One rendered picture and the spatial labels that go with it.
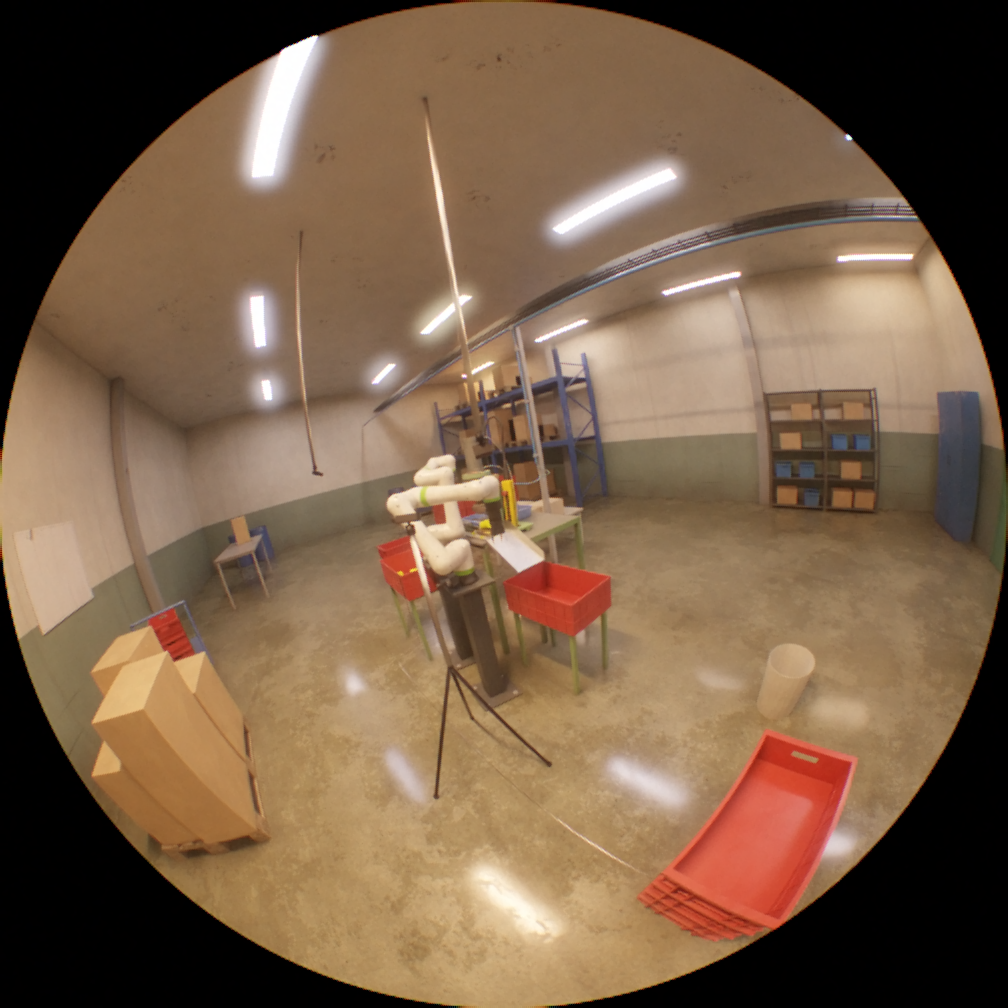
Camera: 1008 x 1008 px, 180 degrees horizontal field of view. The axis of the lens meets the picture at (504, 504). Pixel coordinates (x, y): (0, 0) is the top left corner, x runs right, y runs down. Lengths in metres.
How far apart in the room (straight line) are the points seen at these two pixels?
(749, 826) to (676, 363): 6.79
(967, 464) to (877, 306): 2.92
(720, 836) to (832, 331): 6.57
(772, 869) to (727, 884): 0.15
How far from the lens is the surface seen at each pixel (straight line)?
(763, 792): 1.36
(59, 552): 4.57
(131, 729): 1.81
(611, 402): 7.61
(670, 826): 1.79
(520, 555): 2.25
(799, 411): 6.09
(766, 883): 1.26
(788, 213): 3.60
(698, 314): 6.95
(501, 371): 8.37
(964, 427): 5.83
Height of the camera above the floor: 1.67
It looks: 11 degrees down
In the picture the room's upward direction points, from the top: 10 degrees counter-clockwise
